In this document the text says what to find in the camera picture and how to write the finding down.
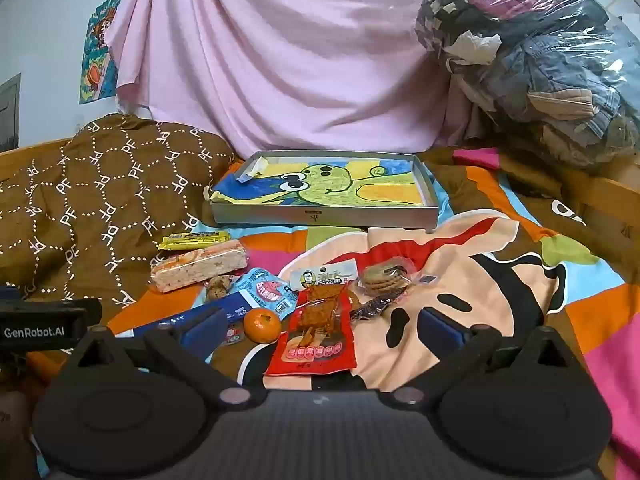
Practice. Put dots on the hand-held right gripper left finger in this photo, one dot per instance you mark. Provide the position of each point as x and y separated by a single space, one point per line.
205 332

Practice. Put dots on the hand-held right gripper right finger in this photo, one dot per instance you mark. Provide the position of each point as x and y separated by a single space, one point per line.
442 330

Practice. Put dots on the small brown snack packet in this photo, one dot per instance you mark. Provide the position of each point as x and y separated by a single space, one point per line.
218 289

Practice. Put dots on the dark blue snack packet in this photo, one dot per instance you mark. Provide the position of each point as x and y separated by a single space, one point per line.
160 322

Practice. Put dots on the orange tangerine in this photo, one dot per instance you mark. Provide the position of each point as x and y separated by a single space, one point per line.
262 325

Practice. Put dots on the orange white nougat packet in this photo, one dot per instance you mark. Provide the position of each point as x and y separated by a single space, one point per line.
200 267

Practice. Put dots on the light blue snack packet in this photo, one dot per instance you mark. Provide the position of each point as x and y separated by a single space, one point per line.
265 292

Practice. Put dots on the clear cookie packet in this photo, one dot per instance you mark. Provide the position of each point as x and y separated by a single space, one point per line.
382 280

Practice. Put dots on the yellow snack bar packet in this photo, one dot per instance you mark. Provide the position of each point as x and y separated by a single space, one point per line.
195 240

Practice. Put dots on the red spicy snack packet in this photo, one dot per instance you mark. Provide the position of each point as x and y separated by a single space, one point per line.
310 352

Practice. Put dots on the grey shallow box tray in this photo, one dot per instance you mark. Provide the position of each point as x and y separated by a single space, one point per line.
320 217

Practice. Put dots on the small red white sachet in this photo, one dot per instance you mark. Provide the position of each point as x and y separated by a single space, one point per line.
235 335

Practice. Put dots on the small dark sachet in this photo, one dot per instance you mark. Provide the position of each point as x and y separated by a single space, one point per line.
427 279

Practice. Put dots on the dark wrapped candy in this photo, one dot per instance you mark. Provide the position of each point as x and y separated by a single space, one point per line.
372 307

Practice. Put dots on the cartoon printed blanket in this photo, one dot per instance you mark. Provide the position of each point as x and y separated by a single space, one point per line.
500 270

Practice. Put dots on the brown patterned pillow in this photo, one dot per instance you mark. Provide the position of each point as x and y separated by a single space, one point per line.
100 200

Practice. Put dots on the painted paper sheet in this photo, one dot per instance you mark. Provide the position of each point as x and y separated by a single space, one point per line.
340 187

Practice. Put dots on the grey panel door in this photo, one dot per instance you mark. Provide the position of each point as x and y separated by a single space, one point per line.
9 115

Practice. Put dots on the clear bag of clothes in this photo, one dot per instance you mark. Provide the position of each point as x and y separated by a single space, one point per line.
540 70

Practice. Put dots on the pink bed sheet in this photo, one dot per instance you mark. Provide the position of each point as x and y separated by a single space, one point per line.
275 60

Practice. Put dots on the colourful wall poster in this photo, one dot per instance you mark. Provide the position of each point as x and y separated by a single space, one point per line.
97 60

